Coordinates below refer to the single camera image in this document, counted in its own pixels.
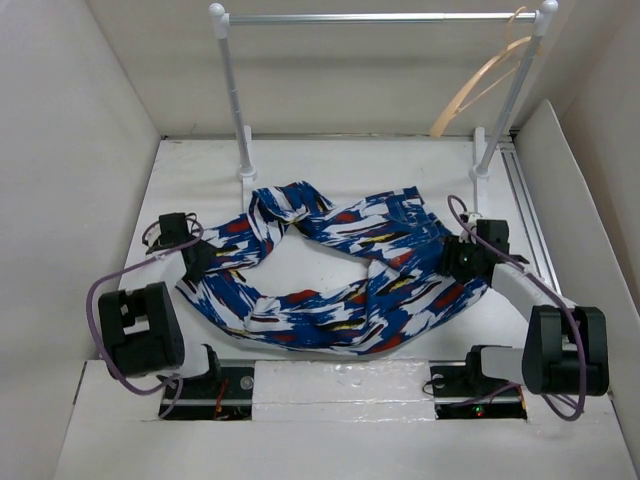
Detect blue patterned trousers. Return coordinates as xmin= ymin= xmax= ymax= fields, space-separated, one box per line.
xmin=174 ymin=182 xmax=494 ymax=357

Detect beige wooden hanger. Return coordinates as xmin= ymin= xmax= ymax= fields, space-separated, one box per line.
xmin=428 ymin=6 xmax=532 ymax=138

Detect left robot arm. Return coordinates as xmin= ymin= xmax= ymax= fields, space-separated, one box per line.
xmin=87 ymin=212 xmax=214 ymax=381

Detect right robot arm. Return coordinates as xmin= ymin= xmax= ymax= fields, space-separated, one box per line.
xmin=437 ymin=212 xmax=609 ymax=397

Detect white clothes rack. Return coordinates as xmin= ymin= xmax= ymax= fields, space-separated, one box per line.
xmin=206 ymin=1 xmax=559 ymax=213

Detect aluminium rail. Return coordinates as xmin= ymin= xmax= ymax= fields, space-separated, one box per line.
xmin=500 ymin=137 xmax=561 ymax=292

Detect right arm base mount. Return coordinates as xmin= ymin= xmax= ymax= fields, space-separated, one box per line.
xmin=423 ymin=362 xmax=528 ymax=421

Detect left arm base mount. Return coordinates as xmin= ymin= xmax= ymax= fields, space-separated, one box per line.
xmin=158 ymin=363 xmax=255 ymax=421

